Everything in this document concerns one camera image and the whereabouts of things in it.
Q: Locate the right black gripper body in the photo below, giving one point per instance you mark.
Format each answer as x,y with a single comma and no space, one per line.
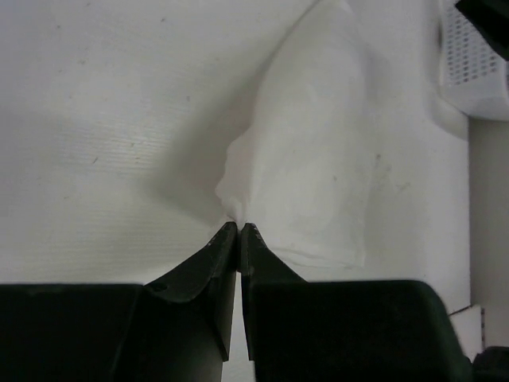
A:
490,18

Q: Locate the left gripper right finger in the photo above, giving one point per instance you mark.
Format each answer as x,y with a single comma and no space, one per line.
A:
382,330

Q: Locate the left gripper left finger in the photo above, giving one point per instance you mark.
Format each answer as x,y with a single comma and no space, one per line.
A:
175,328

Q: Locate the white tank top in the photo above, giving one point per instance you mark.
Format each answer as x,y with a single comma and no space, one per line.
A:
302,170

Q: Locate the white plastic basket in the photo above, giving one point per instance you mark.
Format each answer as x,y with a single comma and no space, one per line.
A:
473,77

